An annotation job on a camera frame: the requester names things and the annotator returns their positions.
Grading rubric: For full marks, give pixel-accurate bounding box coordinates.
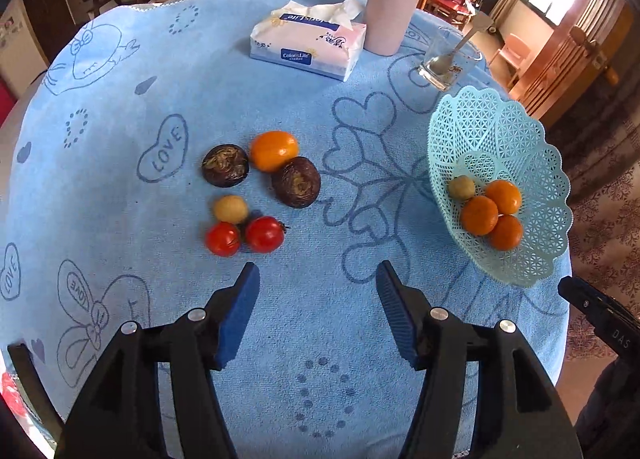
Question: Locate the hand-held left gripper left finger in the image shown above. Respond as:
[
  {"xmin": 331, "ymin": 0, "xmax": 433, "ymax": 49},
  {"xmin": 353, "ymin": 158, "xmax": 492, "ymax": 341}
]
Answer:
[{"xmin": 52, "ymin": 261, "xmax": 262, "ymax": 459}]

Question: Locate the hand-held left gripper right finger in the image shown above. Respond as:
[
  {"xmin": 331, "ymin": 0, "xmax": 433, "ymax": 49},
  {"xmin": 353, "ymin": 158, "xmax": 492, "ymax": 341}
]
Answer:
[{"xmin": 375, "ymin": 260, "xmax": 583, "ymax": 459}]

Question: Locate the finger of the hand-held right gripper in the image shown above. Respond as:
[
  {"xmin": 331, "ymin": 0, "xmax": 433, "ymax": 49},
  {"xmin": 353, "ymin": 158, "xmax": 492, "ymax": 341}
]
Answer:
[{"xmin": 558, "ymin": 276, "xmax": 640, "ymax": 355}]

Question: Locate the red tomato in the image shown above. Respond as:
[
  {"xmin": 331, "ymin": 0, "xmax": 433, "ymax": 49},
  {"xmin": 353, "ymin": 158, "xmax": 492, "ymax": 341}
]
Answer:
[
  {"xmin": 205, "ymin": 222, "xmax": 242, "ymax": 257},
  {"xmin": 244, "ymin": 216, "xmax": 287, "ymax": 254}
]

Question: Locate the small yellow longan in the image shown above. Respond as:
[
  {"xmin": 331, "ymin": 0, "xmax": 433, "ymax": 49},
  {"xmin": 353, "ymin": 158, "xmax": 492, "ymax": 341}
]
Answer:
[
  {"xmin": 212, "ymin": 195, "xmax": 249, "ymax": 225},
  {"xmin": 448, "ymin": 176, "xmax": 476, "ymax": 201}
]

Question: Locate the dark brown water chestnut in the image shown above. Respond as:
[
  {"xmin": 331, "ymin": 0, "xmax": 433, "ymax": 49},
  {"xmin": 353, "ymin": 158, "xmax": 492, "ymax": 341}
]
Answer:
[
  {"xmin": 271, "ymin": 156, "xmax": 322, "ymax": 209},
  {"xmin": 201, "ymin": 144, "xmax": 250, "ymax": 188}
]

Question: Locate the large orange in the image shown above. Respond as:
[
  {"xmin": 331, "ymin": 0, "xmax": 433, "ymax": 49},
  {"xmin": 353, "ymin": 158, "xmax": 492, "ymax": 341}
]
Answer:
[{"xmin": 249, "ymin": 130, "xmax": 300, "ymax": 173}]

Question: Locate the light blue plastic basket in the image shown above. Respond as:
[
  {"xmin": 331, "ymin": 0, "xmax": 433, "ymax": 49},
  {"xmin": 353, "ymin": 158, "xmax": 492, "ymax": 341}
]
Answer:
[{"xmin": 426, "ymin": 85, "xmax": 572, "ymax": 288}]

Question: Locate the small orange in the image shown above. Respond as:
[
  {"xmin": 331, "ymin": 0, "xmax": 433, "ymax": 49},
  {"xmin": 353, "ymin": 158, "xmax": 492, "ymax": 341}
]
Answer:
[
  {"xmin": 484, "ymin": 180, "xmax": 522, "ymax": 216},
  {"xmin": 486, "ymin": 214, "xmax": 524, "ymax": 251},
  {"xmin": 460, "ymin": 196, "xmax": 500, "ymax": 236}
]

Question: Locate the blue printed towel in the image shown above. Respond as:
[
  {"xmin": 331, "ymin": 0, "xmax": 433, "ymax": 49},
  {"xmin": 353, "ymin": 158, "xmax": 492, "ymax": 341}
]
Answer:
[{"xmin": 0, "ymin": 0, "xmax": 573, "ymax": 459}]

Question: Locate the clear glass cup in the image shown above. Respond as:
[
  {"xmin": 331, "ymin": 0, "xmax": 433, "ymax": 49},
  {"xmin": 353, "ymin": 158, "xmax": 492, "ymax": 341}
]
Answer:
[{"xmin": 417, "ymin": 26, "xmax": 476, "ymax": 91}]

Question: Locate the brown wooden door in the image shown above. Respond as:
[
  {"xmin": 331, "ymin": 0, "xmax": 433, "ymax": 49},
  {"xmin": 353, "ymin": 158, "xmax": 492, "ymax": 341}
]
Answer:
[{"xmin": 510, "ymin": 4, "xmax": 640, "ymax": 127}]

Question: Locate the metal spoon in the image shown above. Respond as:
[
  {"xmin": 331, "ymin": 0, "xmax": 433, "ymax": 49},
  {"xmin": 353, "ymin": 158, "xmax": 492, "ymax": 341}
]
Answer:
[{"xmin": 432, "ymin": 13, "xmax": 493, "ymax": 75}]

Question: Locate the tissue pack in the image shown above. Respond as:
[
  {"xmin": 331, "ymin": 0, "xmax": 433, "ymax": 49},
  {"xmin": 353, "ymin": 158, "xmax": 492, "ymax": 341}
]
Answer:
[{"xmin": 248, "ymin": 0, "xmax": 368, "ymax": 82}]

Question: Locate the small pink chair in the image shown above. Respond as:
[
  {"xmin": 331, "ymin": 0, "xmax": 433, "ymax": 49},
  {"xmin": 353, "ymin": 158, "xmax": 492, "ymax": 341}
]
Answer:
[{"xmin": 492, "ymin": 33, "xmax": 531, "ymax": 85}]

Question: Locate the pink thermos bottle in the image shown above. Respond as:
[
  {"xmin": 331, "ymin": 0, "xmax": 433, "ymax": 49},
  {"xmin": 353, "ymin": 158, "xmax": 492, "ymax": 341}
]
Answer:
[{"xmin": 362, "ymin": 0, "xmax": 432, "ymax": 56}]

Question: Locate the white refrigerator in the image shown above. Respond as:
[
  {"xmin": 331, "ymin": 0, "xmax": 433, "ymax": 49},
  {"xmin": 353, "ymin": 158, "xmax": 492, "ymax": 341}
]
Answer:
[{"xmin": 0, "ymin": 0, "xmax": 51, "ymax": 90}]

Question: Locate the dark wooden door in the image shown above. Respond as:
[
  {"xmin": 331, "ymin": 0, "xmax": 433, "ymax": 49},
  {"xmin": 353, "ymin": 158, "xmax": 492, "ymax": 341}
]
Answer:
[{"xmin": 20, "ymin": 0, "xmax": 86, "ymax": 65}]

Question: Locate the black chair frame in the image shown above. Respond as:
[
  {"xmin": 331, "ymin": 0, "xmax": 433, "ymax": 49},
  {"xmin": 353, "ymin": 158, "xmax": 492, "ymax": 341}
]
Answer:
[{"xmin": 7, "ymin": 343, "xmax": 66, "ymax": 425}]

